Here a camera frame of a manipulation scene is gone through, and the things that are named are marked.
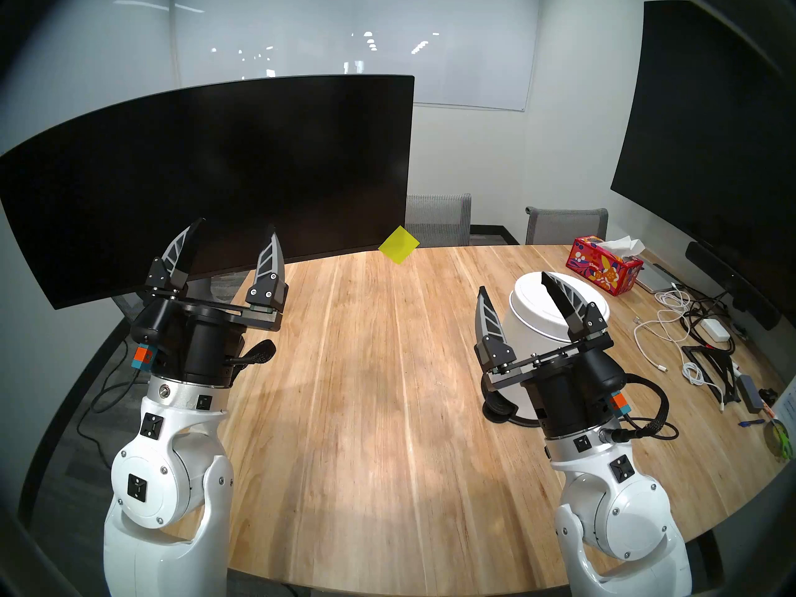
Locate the small black device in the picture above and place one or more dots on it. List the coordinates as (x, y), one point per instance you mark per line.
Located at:
(768, 397)

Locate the grey adapter dongle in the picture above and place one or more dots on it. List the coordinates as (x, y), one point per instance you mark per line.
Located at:
(750, 393)

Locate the large black wall television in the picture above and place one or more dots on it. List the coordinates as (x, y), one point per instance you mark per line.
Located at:
(715, 135)

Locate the yellow sticky note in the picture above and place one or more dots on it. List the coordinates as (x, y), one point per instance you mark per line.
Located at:
(398, 244)

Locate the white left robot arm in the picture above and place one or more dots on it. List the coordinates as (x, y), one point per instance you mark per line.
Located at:
(155, 477)

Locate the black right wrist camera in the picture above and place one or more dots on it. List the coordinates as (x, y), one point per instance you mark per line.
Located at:
(603, 372)

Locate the silver laptop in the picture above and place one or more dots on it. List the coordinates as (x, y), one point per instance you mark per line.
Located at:
(653, 277)

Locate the black folding frame stand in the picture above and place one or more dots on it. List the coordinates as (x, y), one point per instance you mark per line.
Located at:
(687, 350)

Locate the black soundbar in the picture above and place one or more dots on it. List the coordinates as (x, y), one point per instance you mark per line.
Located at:
(727, 278)

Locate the glass wall whiteboard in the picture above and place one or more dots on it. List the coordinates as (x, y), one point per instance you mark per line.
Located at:
(435, 55)

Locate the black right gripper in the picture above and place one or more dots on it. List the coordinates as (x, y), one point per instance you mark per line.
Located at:
(559, 403)

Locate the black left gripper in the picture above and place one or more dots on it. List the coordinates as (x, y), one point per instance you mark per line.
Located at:
(205, 347)

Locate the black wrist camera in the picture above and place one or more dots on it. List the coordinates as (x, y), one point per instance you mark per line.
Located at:
(149, 328)
(603, 372)

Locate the white power adapter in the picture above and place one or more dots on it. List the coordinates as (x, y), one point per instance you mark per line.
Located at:
(715, 329)

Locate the white paper sheet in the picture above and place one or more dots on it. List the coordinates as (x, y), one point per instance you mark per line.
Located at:
(788, 409)

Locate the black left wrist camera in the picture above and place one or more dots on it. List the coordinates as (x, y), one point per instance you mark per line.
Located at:
(149, 328)

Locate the red floral tissue box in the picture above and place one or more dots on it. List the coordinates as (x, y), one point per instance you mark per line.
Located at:
(600, 266)

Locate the green scissors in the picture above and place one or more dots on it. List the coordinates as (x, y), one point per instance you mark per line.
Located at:
(780, 440)

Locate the white pedal trash can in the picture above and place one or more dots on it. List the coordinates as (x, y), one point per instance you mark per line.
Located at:
(528, 316)

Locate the curved black monitor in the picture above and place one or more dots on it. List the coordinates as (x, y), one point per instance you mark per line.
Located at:
(217, 179)

